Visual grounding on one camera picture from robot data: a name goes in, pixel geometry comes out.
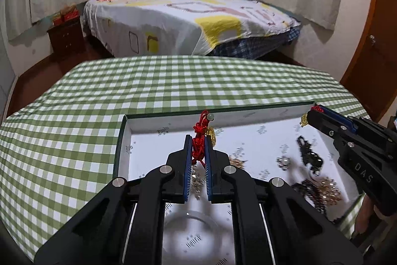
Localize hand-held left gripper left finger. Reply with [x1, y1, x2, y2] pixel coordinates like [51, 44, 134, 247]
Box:
[33, 135, 193, 265]

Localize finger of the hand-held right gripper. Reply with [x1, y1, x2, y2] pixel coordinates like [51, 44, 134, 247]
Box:
[312, 106, 357, 129]
[307, 111, 345, 141]

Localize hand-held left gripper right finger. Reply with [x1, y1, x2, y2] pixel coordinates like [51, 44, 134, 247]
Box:
[204, 145, 363, 265]

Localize small gold red knot charm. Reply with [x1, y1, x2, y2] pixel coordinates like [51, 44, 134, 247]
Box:
[299, 106, 323, 128]

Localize red cord gold ingot charm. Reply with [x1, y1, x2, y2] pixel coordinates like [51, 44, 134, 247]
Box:
[192, 110, 218, 166]

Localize dark green shallow box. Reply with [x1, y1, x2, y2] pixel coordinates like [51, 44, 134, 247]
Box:
[112, 101, 368, 265]

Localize dark red bead bracelet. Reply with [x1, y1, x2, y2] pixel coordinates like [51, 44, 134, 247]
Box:
[292, 180, 329, 216]

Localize person's right hand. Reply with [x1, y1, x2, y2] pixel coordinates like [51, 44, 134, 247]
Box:
[355, 193, 377, 237]

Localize dark wooden gourd pendant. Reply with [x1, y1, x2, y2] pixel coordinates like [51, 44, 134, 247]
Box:
[296, 135, 325, 180]

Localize gold pearl cluster brooch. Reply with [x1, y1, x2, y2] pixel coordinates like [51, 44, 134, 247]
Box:
[316, 176, 343, 206]

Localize silver pearl flower brooch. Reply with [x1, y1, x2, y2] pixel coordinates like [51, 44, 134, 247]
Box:
[277, 156, 292, 171]

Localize brown wooden door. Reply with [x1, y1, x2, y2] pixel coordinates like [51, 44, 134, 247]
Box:
[339, 0, 397, 123]

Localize green white checked tablecloth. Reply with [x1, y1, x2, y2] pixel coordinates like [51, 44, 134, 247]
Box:
[0, 54, 371, 262]

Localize white patterned bedspread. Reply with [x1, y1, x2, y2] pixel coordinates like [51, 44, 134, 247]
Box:
[83, 0, 301, 57]

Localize dark wooden nightstand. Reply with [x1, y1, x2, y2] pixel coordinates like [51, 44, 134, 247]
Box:
[46, 17, 86, 56]

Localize red gift boxes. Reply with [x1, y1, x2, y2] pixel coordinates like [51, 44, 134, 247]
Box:
[53, 4, 78, 26]

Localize gold chain necklace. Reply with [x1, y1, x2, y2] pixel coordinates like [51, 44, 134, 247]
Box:
[190, 156, 248, 200]

